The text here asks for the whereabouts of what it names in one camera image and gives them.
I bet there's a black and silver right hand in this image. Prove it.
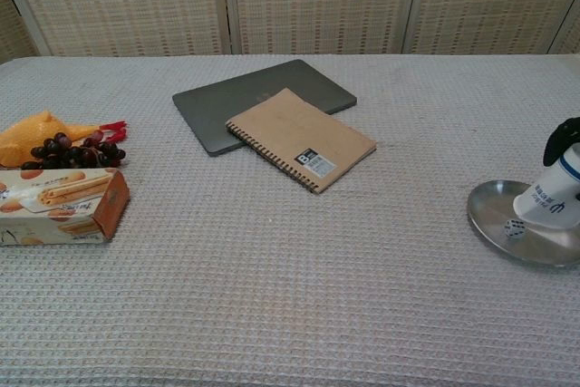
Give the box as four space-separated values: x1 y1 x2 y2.
542 116 580 167

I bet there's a white paper cup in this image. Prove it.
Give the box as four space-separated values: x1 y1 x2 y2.
512 143 580 230

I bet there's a small white die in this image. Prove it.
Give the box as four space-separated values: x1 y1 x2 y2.
504 218 527 240

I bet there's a small steel plate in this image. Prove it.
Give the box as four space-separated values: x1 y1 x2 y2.
466 179 580 269

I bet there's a woven bamboo screen panel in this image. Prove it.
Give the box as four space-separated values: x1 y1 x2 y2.
401 0 580 55
222 0 427 56
0 0 49 64
0 0 233 58
547 5 580 56

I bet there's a brown spiral notebook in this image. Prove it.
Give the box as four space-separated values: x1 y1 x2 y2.
225 86 378 195

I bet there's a white waffle-weave tablecloth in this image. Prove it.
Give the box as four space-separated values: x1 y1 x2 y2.
0 53 580 387

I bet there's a grey closed laptop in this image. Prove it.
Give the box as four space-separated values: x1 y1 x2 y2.
171 58 358 158

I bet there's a dark purple grape bunch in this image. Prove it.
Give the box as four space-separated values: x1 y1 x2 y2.
20 130 128 171

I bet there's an orange biscuit roll box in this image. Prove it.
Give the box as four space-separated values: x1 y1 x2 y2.
0 166 132 247

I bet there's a yellow rubber chicken toy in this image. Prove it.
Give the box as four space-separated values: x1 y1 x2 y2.
0 109 129 169

